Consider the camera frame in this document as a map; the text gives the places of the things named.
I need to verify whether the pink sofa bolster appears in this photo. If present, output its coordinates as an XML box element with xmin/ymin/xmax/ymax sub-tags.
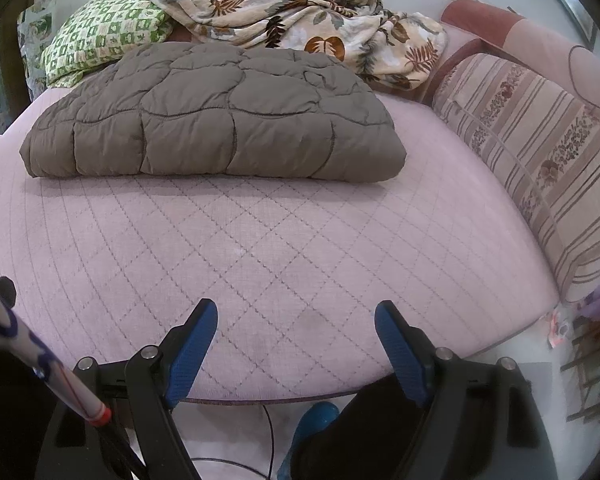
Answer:
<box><xmin>440</xmin><ymin>0</ymin><xmax>600</xmax><ymax>126</ymax></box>

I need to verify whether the green floral cloth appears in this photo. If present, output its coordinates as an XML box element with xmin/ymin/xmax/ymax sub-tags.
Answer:
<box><xmin>17</xmin><ymin>7</ymin><xmax>57</xmax><ymax>102</ymax></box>

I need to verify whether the wooden rack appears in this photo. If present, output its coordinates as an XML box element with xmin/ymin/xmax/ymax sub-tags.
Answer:
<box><xmin>560</xmin><ymin>310</ymin><xmax>600</xmax><ymax>426</ymax></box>

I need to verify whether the cream leaf print blanket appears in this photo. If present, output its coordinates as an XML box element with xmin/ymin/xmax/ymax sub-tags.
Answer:
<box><xmin>142</xmin><ymin>0</ymin><xmax>448</xmax><ymax>92</ymax></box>

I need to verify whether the striped floral backrest cushion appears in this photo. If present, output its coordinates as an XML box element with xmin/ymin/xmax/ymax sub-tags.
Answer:
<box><xmin>431</xmin><ymin>52</ymin><xmax>600</xmax><ymax>303</ymax></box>

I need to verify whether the blue slipper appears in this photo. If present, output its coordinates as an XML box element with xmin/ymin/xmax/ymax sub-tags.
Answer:
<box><xmin>277</xmin><ymin>401</ymin><xmax>341</xmax><ymax>480</ymax></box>

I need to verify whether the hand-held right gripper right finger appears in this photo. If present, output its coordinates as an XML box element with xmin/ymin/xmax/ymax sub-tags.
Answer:
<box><xmin>374</xmin><ymin>301</ymin><xmax>559</xmax><ymax>480</ymax></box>

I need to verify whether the black floor cable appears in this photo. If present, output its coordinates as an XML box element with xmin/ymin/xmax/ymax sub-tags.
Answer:
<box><xmin>190</xmin><ymin>402</ymin><xmax>281</xmax><ymax>480</ymax></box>

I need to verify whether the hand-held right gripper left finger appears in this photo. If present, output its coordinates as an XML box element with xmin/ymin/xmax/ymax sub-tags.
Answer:
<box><xmin>34</xmin><ymin>298</ymin><xmax>219</xmax><ymax>480</ymax></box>

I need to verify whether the person's dark trouser leg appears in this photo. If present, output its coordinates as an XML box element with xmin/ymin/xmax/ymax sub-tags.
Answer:
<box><xmin>290</xmin><ymin>372</ymin><xmax>433</xmax><ymax>480</ymax></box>

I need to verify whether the green white patterned pillow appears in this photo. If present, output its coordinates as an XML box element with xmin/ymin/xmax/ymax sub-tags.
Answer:
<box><xmin>40</xmin><ymin>0</ymin><xmax>174</xmax><ymax>87</ymax></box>

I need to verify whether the pink quilted bed mattress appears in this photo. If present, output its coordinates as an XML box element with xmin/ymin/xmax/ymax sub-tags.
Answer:
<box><xmin>0</xmin><ymin>85</ymin><xmax>561</xmax><ymax>406</ymax></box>

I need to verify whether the pink crumpled wrapper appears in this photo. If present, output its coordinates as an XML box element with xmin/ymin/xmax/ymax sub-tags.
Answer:
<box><xmin>547</xmin><ymin>310</ymin><xmax>572</xmax><ymax>347</ymax></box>

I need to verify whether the taupe quilted puffer jacket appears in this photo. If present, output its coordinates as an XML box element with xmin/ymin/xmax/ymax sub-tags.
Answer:
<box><xmin>19</xmin><ymin>41</ymin><xmax>407</xmax><ymax>183</ymax></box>

